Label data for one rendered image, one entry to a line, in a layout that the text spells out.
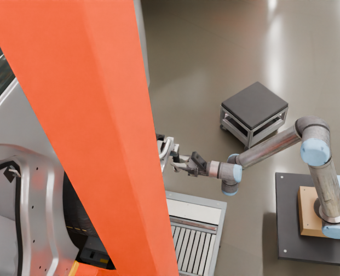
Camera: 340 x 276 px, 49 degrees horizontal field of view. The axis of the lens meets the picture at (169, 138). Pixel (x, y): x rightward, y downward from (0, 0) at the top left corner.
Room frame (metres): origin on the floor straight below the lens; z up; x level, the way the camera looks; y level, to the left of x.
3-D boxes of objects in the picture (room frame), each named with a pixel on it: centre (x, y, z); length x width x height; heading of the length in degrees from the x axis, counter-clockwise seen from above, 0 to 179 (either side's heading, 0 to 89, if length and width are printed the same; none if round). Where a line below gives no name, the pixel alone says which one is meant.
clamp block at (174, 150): (1.20, 0.01, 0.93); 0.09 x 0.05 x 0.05; 70
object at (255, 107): (2.02, -0.69, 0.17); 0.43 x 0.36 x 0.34; 120
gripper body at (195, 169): (1.15, -0.14, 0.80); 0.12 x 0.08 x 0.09; 70
